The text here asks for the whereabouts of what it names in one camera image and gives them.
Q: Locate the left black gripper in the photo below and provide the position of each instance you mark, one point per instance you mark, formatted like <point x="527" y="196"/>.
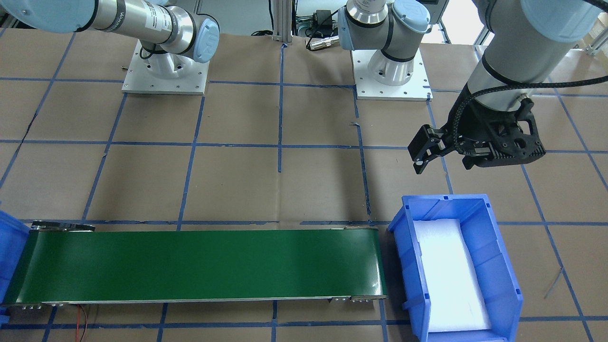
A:
<point x="478" y="124"/>

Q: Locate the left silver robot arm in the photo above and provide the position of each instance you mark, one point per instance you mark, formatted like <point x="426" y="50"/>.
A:
<point x="530" y="36"/>

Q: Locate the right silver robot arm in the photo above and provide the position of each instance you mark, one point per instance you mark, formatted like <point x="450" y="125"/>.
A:
<point x="173" y="38"/>

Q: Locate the blue plastic bin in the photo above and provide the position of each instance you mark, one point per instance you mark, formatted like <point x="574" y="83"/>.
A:
<point x="459" y="282"/>
<point x="13" y="237"/>

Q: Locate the black power adapter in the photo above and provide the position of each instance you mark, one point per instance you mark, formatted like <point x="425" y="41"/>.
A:
<point x="322" y="19"/>

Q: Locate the green conveyor belt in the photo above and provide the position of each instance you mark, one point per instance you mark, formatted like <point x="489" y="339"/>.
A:
<point x="197" y="266"/>

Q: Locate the aluminium frame post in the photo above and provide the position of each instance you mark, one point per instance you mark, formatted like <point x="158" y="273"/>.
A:
<point x="282" y="15"/>

